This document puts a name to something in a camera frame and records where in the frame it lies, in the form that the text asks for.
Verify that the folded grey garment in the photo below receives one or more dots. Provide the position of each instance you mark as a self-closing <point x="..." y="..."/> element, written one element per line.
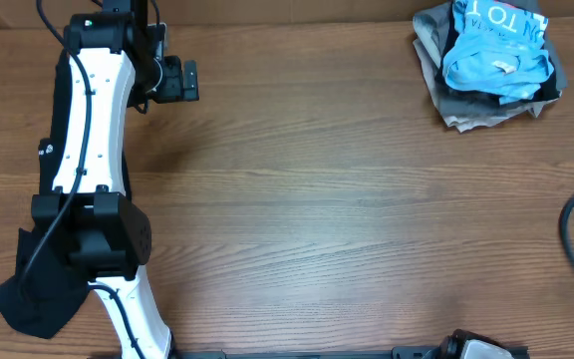
<point x="435" y="28"/>

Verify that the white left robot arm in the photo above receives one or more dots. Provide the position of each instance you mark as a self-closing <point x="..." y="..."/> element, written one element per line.
<point x="130" y="304"/>

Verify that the black garment on left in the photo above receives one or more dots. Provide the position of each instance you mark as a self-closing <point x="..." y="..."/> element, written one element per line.
<point x="38" y="289"/>

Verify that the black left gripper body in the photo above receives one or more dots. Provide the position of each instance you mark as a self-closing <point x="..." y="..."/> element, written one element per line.
<point x="171" y="87"/>

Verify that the light blue t-shirt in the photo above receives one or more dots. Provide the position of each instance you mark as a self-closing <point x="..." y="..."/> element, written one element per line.
<point x="499" y="50"/>

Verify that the folded beige garment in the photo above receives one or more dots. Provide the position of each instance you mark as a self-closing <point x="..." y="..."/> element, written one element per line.
<point x="468" y="122"/>

